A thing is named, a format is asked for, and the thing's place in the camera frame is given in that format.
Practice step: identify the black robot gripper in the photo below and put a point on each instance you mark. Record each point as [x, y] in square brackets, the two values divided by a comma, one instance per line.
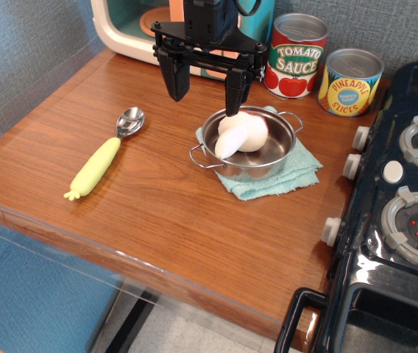
[209, 38]

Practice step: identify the tomato sauce can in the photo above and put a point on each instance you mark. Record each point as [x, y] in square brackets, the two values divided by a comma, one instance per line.
[297, 46]

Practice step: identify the white plush mushroom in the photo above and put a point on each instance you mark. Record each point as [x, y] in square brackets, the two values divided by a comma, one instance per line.
[243, 132]

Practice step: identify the spoon with green handle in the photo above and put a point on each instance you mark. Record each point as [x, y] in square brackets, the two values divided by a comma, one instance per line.
[88, 177]

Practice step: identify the small steel pot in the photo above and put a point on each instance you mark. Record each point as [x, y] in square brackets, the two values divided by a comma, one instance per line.
[250, 166]

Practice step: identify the teal folded cloth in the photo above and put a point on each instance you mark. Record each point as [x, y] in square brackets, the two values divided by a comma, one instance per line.
[299, 171]

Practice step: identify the clear acrylic table guard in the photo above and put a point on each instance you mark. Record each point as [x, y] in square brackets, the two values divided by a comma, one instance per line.
[53, 301]

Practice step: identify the toy microwave teal and cream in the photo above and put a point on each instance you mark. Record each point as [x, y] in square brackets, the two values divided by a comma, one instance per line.
[124, 26]

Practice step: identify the pineapple slices can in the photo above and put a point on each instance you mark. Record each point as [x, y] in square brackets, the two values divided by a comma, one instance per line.
[350, 80]

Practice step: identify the black toy stove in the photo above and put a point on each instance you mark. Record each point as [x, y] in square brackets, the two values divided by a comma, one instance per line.
[371, 304]

